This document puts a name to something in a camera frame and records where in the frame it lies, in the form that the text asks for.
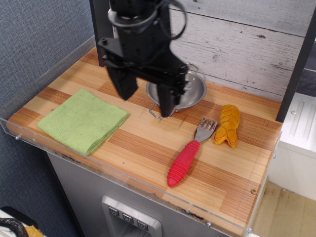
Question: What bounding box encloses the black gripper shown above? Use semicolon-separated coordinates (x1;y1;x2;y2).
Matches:
98;4;188;117

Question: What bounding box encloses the red handled metal fork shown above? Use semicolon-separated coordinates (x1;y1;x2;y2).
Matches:
167;118;218;187

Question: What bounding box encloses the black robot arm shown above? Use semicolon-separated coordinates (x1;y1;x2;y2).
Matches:
98;0;188;118

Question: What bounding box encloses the orange felt toy fish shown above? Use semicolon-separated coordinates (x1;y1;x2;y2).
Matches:
214;105;240;148

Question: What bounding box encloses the green folded cloth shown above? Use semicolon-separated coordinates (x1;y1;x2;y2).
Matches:
38;89;129;156

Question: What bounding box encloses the grey toy fridge cabinet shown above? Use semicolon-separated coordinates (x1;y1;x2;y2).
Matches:
46;151;223;237

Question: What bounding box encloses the silver toy dispenser panel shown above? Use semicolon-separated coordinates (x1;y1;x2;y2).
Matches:
102;195;162;237

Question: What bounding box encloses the clear acrylic edge guard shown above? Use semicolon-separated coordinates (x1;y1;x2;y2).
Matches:
0;32;281;237

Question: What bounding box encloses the white toy sink unit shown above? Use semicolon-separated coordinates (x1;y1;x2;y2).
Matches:
268;93;316;200

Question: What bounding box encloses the yellow object bottom left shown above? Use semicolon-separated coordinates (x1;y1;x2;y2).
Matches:
25;226;44;237

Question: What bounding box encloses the small steel two-handled pot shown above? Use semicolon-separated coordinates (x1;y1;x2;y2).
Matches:
146;63;207;119

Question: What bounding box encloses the dark left shelf post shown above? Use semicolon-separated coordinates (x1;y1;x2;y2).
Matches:
89;0;114;67

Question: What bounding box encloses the dark shelf post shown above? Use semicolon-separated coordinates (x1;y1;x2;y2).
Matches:
89;0;114;67
276;9;316;122

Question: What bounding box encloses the dark right shelf post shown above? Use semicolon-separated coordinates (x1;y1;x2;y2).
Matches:
276;9;316;122

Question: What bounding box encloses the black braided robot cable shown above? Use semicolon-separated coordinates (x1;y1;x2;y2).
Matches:
0;217;29;237

